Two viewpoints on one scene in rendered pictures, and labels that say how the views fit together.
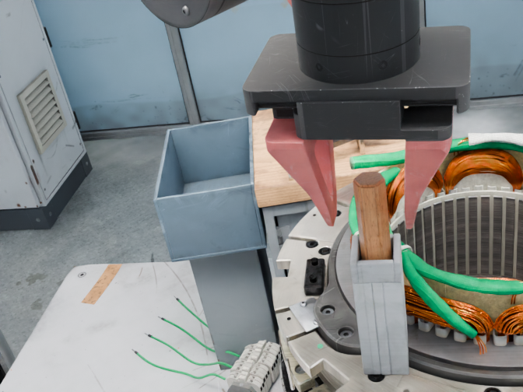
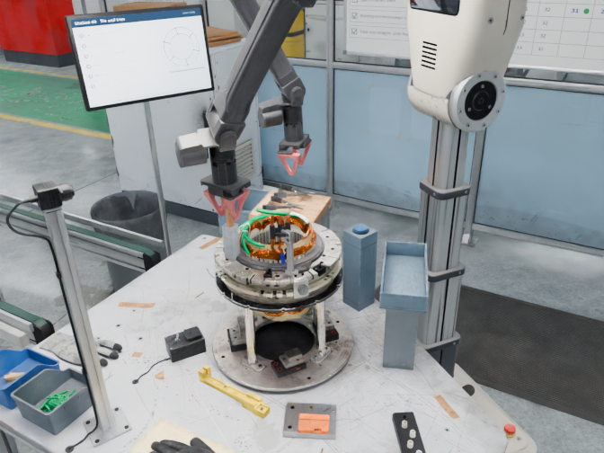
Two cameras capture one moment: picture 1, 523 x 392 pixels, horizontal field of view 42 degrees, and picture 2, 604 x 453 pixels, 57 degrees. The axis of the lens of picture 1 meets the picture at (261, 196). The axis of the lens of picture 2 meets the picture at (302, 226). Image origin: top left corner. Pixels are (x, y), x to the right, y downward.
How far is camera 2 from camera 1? 1.02 m
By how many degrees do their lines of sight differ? 14
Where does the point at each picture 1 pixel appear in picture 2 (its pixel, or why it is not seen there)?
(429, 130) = (227, 198)
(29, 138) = not seen: hidden behind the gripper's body
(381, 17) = (221, 173)
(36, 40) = (252, 120)
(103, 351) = (196, 265)
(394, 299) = (230, 237)
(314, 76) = (212, 181)
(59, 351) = (182, 261)
